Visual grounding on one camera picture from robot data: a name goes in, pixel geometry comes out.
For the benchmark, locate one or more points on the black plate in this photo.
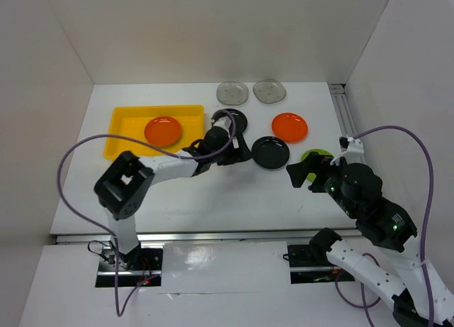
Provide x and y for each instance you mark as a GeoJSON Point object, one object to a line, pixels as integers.
{"type": "Point", "coordinates": [270, 153]}
{"type": "Point", "coordinates": [240, 119]}

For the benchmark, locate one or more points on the clear glass plate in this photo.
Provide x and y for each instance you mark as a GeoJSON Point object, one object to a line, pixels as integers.
{"type": "Point", "coordinates": [269, 91]}
{"type": "Point", "coordinates": [232, 93]}

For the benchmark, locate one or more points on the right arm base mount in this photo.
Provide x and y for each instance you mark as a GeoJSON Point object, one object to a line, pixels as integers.
{"type": "Point", "coordinates": [305, 268]}

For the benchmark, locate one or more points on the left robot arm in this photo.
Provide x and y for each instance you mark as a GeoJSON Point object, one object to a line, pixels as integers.
{"type": "Point", "coordinates": [122, 188]}

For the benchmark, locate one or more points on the aluminium rail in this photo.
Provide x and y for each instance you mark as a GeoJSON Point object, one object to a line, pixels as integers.
{"type": "Point", "coordinates": [211, 236]}
{"type": "Point", "coordinates": [342, 109]}

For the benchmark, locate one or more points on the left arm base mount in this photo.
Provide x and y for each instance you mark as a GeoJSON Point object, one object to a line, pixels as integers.
{"type": "Point", "coordinates": [142, 267]}

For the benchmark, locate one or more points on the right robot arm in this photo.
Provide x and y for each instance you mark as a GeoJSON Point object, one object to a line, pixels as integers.
{"type": "Point", "coordinates": [416, 294]}

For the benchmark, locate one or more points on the green plate right side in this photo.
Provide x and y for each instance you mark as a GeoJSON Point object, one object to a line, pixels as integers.
{"type": "Point", "coordinates": [319, 153]}

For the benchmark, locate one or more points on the aluminium rail right side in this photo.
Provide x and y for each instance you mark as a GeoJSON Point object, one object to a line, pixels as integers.
{"type": "Point", "coordinates": [342, 109]}

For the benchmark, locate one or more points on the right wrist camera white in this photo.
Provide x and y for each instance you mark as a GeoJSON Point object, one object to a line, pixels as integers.
{"type": "Point", "coordinates": [352, 150]}

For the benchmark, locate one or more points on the orange plate front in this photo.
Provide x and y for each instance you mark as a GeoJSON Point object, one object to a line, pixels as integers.
{"type": "Point", "coordinates": [163, 131]}

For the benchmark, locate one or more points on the clear glass plate left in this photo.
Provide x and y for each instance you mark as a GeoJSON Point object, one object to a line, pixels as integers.
{"type": "Point", "coordinates": [232, 93]}

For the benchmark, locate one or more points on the clear glass plate right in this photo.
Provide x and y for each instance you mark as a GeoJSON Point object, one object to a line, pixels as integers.
{"type": "Point", "coordinates": [269, 91]}

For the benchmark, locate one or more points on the aluminium rail front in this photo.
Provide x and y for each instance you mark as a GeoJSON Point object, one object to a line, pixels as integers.
{"type": "Point", "coordinates": [211, 236]}

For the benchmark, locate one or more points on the orange plate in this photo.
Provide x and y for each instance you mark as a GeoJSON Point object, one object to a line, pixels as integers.
{"type": "Point", "coordinates": [163, 131]}
{"type": "Point", "coordinates": [289, 127]}

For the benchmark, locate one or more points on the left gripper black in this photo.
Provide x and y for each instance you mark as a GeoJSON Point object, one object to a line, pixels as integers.
{"type": "Point", "coordinates": [237, 153]}

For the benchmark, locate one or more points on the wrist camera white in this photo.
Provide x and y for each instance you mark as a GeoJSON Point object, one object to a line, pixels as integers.
{"type": "Point", "coordinates": [352, 150]}
{"type": "Point", "coordinates": [221, 122]}

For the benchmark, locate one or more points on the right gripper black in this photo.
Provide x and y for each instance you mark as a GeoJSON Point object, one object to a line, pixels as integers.
{"type": "Point", "coordinates": [315, 162]}

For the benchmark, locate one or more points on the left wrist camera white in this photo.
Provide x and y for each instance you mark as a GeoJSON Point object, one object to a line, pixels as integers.
{"type": "Point", "coordinates": [221, 122]}

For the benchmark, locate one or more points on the orange plate back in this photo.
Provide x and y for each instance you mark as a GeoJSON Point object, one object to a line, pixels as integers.
{"type": "Point", "coordinates": [289, 127]}

